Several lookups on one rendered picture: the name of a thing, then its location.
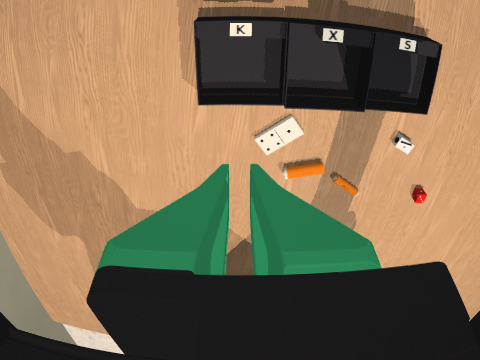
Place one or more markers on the white domino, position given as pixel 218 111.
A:
pixel 279 135

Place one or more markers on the red die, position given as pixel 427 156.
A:
pixel 419 195

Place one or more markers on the orange aa battery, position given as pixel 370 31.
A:
pixel 303 170

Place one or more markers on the orange aaa battery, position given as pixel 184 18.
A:
pixel 345 185

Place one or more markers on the black rack of three bins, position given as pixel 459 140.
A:
pixel 329 68

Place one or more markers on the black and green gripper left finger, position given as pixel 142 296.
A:
pixel 181 235

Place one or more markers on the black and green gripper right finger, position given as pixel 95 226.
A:
pixel 299 238

